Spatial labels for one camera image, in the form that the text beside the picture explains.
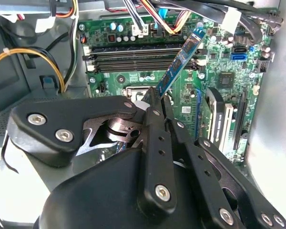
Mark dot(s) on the blue RAM stick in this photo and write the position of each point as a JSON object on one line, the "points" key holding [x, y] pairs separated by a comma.
{"points": [[178, 64]]}

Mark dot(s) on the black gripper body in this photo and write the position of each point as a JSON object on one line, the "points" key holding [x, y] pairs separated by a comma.
{"points": [[97, 202]]}

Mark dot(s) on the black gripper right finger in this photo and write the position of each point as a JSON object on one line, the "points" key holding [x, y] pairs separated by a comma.
{"points": [[205, 176]]}

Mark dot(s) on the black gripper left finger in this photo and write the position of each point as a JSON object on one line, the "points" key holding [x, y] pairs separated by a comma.
{"points": [[62, 112]]}

